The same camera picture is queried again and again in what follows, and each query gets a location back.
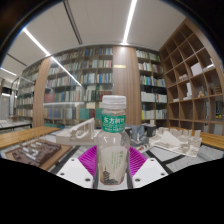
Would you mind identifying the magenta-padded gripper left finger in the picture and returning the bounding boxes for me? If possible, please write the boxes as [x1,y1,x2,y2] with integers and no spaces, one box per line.
[55,145,100,190]

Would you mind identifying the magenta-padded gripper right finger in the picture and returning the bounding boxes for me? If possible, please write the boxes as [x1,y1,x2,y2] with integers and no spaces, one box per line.
[127,145,170,190]

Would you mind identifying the clear bottle with green label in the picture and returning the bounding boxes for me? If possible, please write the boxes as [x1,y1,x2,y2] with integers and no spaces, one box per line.
[95,94,131,186]

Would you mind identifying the white stepped building model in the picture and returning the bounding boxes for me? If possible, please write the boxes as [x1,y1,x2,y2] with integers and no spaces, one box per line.
[55,117,101,146]

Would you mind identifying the dark grey building model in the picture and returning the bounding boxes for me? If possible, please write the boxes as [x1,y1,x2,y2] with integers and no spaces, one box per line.
[128,123,158,146]

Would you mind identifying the white terrain city model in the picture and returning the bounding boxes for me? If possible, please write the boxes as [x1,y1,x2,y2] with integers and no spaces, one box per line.
[148,126,203,158]

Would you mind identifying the long wooden slatted bench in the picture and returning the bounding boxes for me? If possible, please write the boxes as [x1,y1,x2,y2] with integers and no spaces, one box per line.
[173,126,224,151]
[0,125,61,150]

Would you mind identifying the glass-fronted bookshelf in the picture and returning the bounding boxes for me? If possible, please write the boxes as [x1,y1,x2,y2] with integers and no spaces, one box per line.
[11,61,44,126]

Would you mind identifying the wooden cubby shelf unit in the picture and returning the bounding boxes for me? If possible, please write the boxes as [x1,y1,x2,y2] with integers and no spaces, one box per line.
[159,18,224,136]

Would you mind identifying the ceiling light strips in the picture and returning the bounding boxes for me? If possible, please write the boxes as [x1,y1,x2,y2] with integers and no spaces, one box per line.
[0,0,138,88]

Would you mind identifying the narrow wall bookshelf with books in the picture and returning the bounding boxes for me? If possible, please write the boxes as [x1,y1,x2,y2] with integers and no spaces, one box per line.
[134,49,168,126]

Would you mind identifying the wide wall bookshelf with books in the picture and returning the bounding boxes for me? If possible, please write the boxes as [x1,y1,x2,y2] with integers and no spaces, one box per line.
[43,46,114,126]

